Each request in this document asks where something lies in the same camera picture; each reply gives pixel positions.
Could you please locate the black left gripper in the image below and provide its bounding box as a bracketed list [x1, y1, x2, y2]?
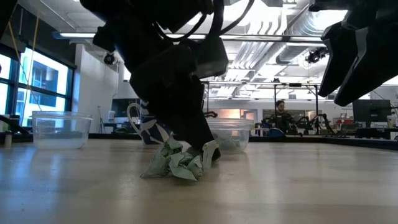
[92, 21, 222, 161]

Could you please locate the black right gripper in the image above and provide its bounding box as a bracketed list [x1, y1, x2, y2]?
[308, 0, 398, 107]

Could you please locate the green stevia packet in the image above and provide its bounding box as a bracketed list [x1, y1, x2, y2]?
[140, 151, 171, 179]
[216, 137, 237, 153]
[202, 139, 220, 172]
[186, 152, 205, 179]
[169, 154, 198, 182]
[234, 138, 248, 152]
[161, 136, 185, 157]

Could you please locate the blue and white ceramic mug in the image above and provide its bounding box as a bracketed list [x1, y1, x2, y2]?
[126, 101, 172, 146]

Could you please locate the clear plastic bin with tab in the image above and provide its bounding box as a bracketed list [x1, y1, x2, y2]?
[206, 118, 255, 155]

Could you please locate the black computer monitor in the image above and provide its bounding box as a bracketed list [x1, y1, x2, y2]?
[352, 99, 392, 129]

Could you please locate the blue chair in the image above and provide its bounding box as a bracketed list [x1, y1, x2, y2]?
[267, 127, 285, 138]

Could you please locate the person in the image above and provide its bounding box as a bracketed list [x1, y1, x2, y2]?
[268, 100, 295, 134]

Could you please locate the empty clear plastic bin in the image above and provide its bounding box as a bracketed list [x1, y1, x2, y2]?
[32, 111, 93, 151]

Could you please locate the large glass window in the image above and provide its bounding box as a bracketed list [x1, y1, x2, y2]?
[0, 46, 74, 128]

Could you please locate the black table fixture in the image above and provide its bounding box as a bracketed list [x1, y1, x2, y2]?
[0, 114, 30, 147]

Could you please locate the black ceiling camera mount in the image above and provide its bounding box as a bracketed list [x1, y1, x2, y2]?
[305, 46, 330, 65]

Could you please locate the silver ventilation duct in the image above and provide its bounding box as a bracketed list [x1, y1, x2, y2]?
[275, 9, 349, 65]

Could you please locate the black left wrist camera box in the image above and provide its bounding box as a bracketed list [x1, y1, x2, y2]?
[183, 37, 229, 80]

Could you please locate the black background station frame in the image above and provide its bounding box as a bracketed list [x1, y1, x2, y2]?
[203, 80, 320, 135]

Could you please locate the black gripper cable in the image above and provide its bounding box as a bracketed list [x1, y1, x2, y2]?
[207, 0, 256, 41]
[154, 13, 208, 43]

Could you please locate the overhead frame bar with lights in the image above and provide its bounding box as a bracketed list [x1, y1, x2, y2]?
[52, 30, 327, 43]

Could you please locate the yellow hanging cord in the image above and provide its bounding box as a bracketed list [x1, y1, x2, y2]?
[6, 15, 42, 113]

